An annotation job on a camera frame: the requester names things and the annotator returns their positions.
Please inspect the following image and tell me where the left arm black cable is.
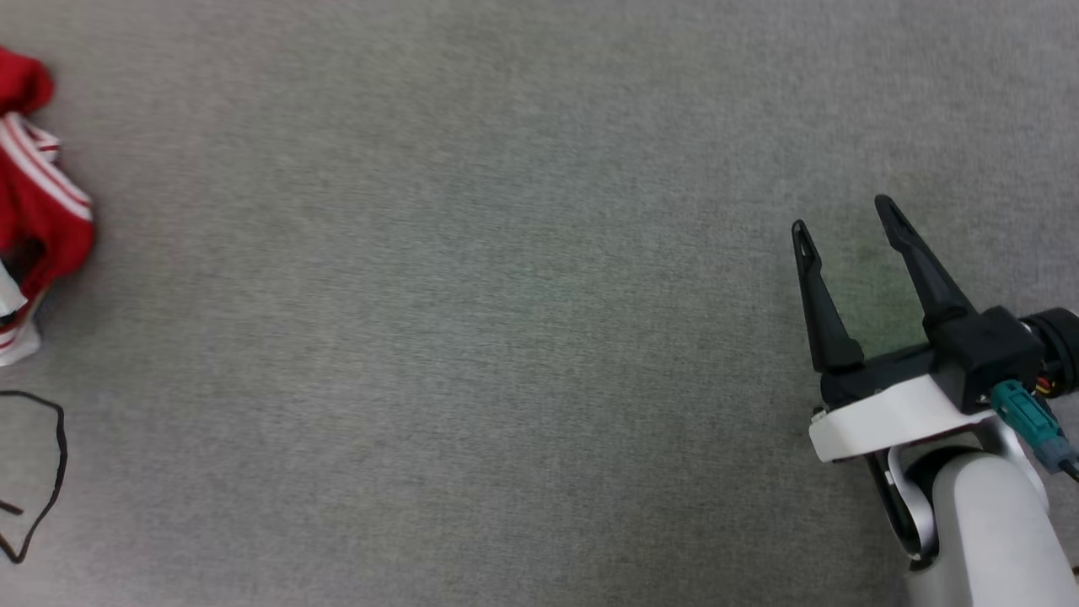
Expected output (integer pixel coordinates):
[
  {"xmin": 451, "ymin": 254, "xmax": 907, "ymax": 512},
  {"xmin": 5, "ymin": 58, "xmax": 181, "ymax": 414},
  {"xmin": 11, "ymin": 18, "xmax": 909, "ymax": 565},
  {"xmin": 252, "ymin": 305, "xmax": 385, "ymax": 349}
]
[{"xmin": 0, "ymin": 390, "xmax": 67, "ymax": 565}]

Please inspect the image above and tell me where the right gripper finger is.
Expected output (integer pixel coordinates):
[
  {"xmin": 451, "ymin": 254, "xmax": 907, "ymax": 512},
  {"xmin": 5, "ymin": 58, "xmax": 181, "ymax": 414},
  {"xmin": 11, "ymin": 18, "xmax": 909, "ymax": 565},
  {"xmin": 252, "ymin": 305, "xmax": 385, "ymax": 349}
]
[
  {"xmin": 791, "ymin": 220, "xmax": 866, "ymax": 374},
  {"xmin": 874, "ymin": 195, "xmax": 980, "ymax": 343}
]

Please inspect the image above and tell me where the red white-striped garment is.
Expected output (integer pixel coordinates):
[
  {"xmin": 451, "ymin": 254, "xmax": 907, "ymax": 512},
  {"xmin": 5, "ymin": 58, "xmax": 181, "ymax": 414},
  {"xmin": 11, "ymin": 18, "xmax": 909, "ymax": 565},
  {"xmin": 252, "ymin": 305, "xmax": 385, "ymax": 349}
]
[{"xmin": 0, "ymin": 46, "xmax": 95, "ymax": 368}]

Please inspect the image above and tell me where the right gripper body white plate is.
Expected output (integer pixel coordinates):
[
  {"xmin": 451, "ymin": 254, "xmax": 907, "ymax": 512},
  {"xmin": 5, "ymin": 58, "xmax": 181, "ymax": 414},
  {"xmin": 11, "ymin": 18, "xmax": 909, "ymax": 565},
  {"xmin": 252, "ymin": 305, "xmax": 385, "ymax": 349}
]
[{"xmin": 809, "ymin": 346, "xmax": 1014, "ymax": 464}]

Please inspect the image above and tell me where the right teal cable connector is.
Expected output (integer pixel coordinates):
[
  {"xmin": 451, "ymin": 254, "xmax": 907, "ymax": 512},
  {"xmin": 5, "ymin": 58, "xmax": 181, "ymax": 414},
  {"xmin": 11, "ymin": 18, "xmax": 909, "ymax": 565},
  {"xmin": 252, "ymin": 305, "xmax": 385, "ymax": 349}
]
[{"xmin": 990, "ymin": 380, "xmax": 1068, "ymax": 473}]

